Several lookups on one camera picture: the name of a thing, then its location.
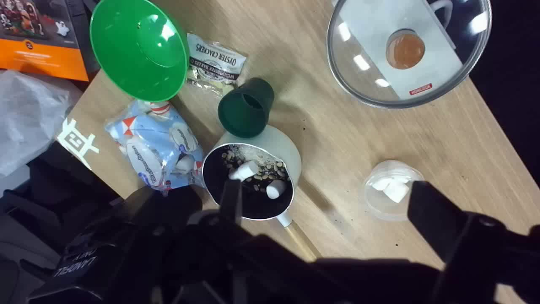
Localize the green plastic bowl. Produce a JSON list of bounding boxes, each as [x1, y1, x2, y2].
[[88, 0, 191, 103]]

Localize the orange box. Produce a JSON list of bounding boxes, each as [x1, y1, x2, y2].
[[0, 0, 95, 85]]

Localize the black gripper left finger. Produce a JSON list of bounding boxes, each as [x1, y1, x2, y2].
[[218, 177, 245, 226]]

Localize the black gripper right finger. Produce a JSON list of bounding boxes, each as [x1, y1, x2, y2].
[[407, 179, 470, 250]]

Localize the white kitchen scale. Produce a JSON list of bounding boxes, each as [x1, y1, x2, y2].
[[337, 0, 466, 101]]

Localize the white piece in pot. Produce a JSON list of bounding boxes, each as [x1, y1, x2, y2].
[[266, 179, 288, 201], [230, 161, 262, 182]]

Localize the white pot with wooden handle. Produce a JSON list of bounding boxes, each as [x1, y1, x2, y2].
[[202, 123, 325, 264]]

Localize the white plastic bag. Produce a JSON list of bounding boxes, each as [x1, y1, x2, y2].
[[0, 69, 85, 179]]

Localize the small clear plastic container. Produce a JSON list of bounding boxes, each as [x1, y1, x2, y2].
[[362, 159, 428, 223]]

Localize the dark green plastic cup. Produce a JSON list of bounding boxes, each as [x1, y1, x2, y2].
[[217, 76, 277, 140]]

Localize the blue and white snack bag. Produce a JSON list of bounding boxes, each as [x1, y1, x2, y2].
[[105, 100, 208, 194]]

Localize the glass lid with wooden knob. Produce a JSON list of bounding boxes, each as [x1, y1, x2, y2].
[[326, 0, 495, 110]]

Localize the white fiducial marker sticker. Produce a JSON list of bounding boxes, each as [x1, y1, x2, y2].
[[56, 117, 102, 171]]

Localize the small white snack bag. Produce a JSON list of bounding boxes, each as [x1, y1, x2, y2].
[[185, 32, 250, 98]]

